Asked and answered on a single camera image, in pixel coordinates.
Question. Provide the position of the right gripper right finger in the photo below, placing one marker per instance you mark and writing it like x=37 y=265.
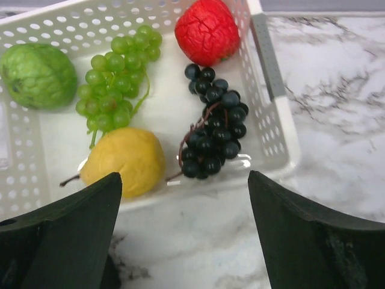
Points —
x=308 y=245

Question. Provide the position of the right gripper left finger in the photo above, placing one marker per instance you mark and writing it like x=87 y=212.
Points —
x=64 y=244

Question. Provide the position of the yellow fake lemon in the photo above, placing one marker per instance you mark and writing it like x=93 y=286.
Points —
x=136 y=154

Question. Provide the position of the dark purple fake grapes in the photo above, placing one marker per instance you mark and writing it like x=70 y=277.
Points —
x=214 y=138

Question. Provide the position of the green fake grape bunch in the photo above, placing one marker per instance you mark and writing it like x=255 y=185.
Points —
x=111 y=95

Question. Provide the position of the green fake guava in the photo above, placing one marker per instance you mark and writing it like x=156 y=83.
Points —
x=39 y=76

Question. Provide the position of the red fake apple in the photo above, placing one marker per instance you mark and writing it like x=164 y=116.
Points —
x=207 y=33

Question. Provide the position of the white perforated plastic basket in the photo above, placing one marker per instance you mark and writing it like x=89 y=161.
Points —
x=39 y=149

